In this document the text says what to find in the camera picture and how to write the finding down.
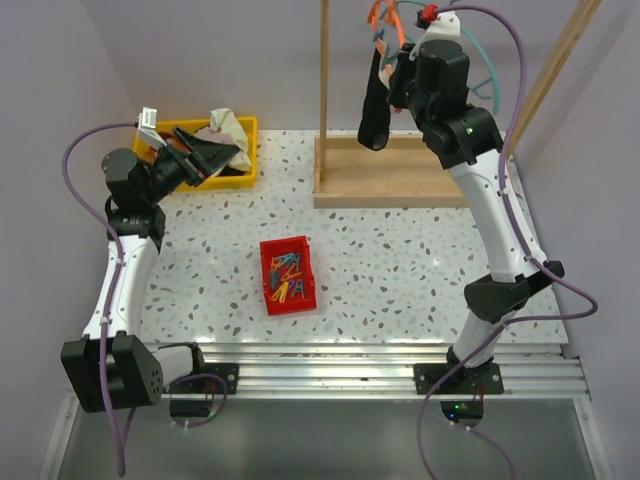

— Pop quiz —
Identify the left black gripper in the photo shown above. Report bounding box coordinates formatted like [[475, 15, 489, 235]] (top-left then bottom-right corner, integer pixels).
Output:
[[142, 126, 239, 205]]

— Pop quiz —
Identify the teal plastic hanger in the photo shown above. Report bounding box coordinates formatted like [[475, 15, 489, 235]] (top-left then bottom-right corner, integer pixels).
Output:
[[379, 1, 501, 114]]

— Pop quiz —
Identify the black underwear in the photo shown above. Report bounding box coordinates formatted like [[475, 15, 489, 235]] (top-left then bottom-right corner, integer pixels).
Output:
[[357, 49, 391, 151]]

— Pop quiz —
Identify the orange plastic hanger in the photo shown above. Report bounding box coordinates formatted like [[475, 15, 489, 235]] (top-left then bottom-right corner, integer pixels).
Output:
[[367, 0, 406, 54]]

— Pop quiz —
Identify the dark teal clothespin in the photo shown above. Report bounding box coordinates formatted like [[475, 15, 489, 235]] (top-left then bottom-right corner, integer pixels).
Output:
[[269, 268, 280, 291]]

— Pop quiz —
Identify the yellow clothespin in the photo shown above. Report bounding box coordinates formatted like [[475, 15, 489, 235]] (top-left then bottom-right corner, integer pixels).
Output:
[[271, 283, 288, 303]]

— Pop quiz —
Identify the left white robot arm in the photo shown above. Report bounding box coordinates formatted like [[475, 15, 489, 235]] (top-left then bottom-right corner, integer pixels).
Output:
[[61, 127, 239, 413]]

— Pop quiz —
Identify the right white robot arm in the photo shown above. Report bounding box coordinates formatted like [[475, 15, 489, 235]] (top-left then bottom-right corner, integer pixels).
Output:
[[389, 39, 564, 395]]

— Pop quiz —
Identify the pale green cloth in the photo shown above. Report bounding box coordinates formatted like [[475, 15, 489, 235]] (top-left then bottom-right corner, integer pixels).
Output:
[[209, 108, 251, 173]]

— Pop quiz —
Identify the blue clothespin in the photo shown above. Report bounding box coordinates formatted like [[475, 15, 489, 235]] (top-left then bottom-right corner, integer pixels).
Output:
[[373, 29, 385, 42]]

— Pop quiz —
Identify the yellow plastic tray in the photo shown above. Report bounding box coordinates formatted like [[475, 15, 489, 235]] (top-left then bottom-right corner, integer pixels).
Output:
[[132, 116, 259, 193]]

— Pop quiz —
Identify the wooden rack base tray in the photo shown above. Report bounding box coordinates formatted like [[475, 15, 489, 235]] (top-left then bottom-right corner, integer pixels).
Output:
[[314, 134, 467, 209]]

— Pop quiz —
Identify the red plastic bin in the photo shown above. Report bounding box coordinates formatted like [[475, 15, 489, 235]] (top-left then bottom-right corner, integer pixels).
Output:
[[260, 236, 317, 316]]

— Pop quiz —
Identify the orange clothespin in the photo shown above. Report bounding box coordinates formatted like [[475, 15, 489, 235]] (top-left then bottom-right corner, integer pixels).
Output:
[[280, 265, 301, 282]]

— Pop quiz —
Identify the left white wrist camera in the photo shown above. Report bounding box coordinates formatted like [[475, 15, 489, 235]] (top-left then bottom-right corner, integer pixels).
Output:
[[137, 107, 167, 150]]

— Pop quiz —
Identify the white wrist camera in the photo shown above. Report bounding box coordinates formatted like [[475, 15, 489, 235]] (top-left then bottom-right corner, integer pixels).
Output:
[[137, 107, 167, 150], [409, 4, 461, 61]]

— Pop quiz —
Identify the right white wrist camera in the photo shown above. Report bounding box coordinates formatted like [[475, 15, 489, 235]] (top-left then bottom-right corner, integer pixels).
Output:
[[409, 4, 461, 61]]

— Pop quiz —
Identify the left wooden rack post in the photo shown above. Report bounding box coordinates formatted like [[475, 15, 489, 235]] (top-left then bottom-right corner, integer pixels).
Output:
[[317, 0, 330, 182]]

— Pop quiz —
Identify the wooden rack post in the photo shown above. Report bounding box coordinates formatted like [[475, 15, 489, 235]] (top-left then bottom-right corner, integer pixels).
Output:
[[317, 0, 330, 182], [508, 0, 601, 155]]

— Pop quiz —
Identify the right wooden rack post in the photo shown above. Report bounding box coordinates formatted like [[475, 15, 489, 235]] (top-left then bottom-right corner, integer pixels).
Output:
[[508, 0, 601, 155]]

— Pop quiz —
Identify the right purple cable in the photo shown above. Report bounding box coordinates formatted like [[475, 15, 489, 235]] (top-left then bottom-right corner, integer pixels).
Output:
[[415, 3, 600, 480]]

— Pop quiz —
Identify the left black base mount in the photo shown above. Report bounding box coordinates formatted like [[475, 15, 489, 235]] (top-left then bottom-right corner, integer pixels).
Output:
[[186, 363, 239, 396]]

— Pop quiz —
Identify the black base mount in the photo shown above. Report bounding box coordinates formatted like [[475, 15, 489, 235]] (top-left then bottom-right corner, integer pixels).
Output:
[[186, 363, 239, 396], [413, 362, 505, 395]]

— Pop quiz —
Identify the aluminium rail frame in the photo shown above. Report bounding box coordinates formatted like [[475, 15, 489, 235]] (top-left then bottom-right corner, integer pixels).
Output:
[[200, 343, 589, 400]]

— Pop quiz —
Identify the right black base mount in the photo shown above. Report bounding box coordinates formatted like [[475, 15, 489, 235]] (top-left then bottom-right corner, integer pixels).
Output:
[[413, 362, 505, 395]]

